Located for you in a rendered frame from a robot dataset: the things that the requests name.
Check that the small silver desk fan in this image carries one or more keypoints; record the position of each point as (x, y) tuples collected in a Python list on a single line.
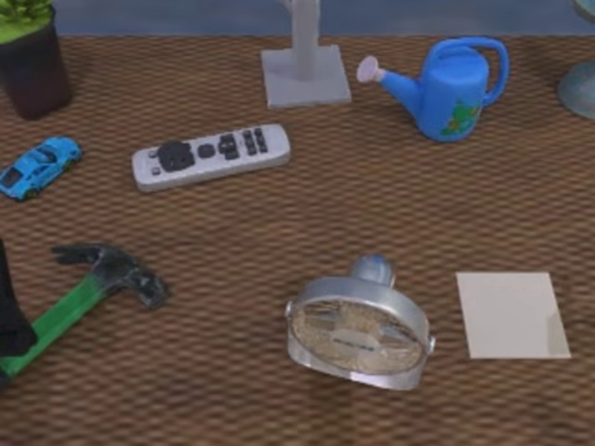
[(358, 325)]

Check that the beige square card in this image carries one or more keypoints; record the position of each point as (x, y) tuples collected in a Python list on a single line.
[(511, 316)]

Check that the blue toy car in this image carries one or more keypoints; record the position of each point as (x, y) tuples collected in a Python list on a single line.
[(39, 165)]

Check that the grey remote control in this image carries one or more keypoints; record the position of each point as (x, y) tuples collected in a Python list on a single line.
[(209, 158)]

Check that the potted plant in black pot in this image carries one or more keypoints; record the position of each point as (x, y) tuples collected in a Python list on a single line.
[(30, 60)]

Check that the white stand with square base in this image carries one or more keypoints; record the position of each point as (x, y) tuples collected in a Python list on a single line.
[(304, 69)]

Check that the blue watering can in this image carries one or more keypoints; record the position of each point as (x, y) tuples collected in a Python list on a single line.
[(448, 93)]

